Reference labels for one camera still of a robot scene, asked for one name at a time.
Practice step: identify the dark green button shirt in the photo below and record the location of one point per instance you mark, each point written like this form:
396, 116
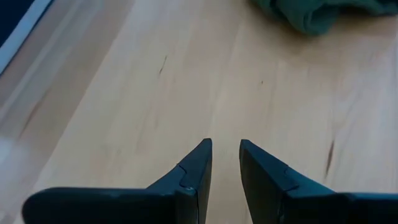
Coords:
311, 15

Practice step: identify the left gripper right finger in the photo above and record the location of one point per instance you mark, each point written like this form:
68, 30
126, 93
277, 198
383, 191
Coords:
311, 208

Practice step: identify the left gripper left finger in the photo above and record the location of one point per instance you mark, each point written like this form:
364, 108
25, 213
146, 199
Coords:
109, 205

